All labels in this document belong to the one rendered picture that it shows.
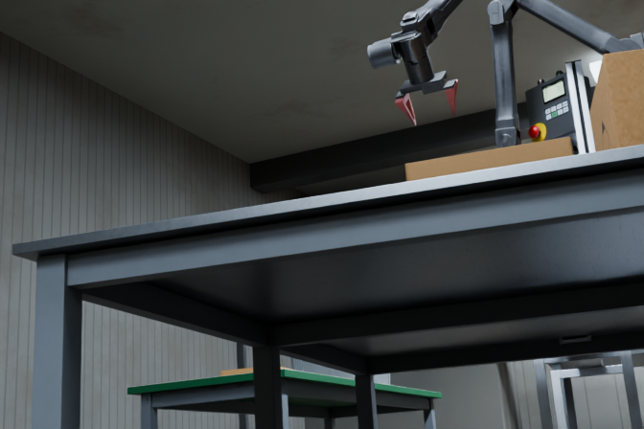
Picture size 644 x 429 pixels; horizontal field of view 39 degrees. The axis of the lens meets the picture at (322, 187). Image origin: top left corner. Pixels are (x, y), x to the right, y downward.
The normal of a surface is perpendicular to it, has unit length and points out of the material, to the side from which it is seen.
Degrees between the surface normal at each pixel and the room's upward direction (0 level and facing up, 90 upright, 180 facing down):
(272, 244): 90
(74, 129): 90
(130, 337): 90
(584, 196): 90
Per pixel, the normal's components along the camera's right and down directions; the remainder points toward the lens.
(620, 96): -0.19, -0.29
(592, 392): -0.43, -0.25
